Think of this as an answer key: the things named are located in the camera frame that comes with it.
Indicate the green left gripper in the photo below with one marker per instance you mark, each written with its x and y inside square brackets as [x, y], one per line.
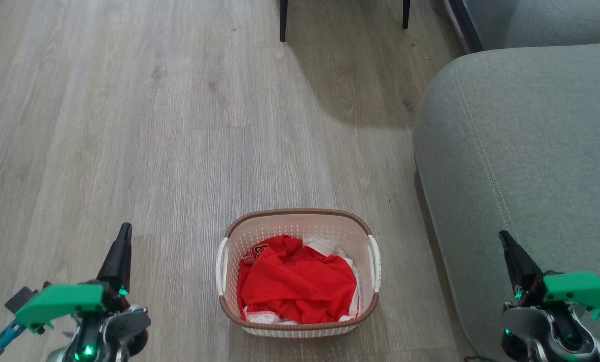
[59, 304]

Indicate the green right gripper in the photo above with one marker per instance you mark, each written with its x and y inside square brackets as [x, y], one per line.
[581, 291]

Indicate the cream laundry basket brown rim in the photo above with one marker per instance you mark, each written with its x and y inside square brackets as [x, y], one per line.
[347, 231]

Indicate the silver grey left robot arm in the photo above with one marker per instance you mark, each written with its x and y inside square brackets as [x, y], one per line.
[114, 332]

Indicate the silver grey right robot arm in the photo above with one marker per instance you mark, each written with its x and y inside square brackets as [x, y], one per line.
[546, 334]

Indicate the grey fabric sofa seat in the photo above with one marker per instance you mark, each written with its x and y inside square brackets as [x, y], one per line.
[526, 161]

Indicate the red jersey garment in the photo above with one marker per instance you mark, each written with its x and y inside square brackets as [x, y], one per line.
[295, 281]

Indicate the white garment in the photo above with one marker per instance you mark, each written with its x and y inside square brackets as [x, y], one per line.
[325, 246]

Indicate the grey fabric sofa cushion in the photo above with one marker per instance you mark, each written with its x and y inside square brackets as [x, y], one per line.
[556, 22]

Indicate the black chair leg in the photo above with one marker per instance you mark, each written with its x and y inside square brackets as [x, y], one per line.
[283, 20]
[406, 13]

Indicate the dark grey left wrist camera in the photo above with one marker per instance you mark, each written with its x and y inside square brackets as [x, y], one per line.
[22, 297]

